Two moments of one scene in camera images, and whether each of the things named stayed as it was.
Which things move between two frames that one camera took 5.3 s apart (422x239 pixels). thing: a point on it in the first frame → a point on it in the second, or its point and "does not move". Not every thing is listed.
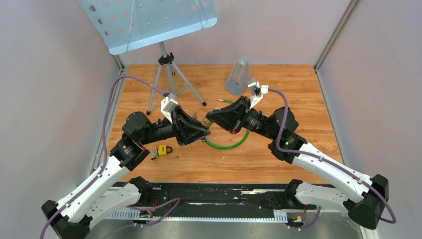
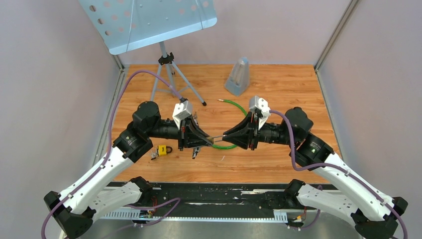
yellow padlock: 162,150 does not move
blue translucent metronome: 237,85 does not move
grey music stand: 125,26 does not move
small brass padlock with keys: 206,122 → 197,149
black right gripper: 231,117 → 244,140
